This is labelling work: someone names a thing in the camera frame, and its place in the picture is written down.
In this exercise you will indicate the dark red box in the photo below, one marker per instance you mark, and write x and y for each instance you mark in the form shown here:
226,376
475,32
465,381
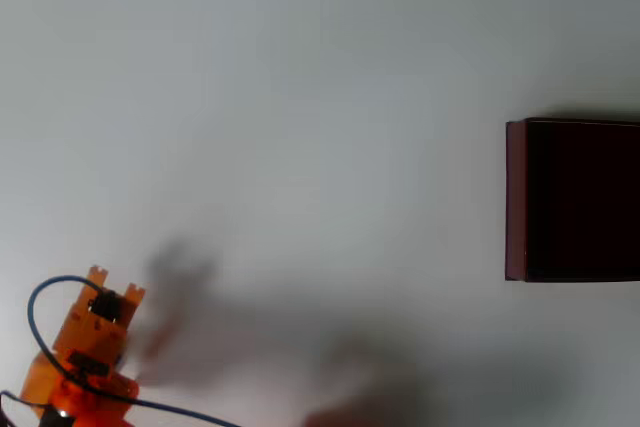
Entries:
575,202

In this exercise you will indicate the light orange camera mount bracket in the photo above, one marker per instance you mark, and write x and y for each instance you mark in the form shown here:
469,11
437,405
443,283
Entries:
81,308

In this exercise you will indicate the small black camera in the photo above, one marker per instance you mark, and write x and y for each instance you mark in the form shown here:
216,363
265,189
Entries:
107,304

